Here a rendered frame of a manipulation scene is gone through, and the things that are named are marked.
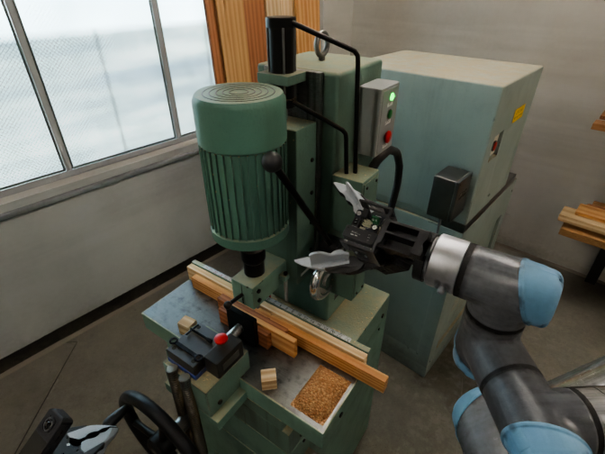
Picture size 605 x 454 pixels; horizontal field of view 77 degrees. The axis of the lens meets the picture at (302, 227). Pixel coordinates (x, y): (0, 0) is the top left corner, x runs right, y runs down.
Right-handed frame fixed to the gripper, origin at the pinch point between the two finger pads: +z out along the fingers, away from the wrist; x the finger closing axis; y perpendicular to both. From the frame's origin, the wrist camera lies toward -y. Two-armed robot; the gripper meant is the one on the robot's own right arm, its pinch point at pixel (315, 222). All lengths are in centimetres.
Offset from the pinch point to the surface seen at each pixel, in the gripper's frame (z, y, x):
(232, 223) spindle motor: 19.5, -5.1, 4.5
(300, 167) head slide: 15.1, -10.2, -13.9
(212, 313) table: 35, -36, 24
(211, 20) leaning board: 135, -51, -99
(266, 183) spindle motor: 13.8, -1.0, -4.6
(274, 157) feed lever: 7.0, 9.5, -5.2
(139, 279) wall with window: 156, -121, 35
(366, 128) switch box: 7.8, -16.2, -30.8
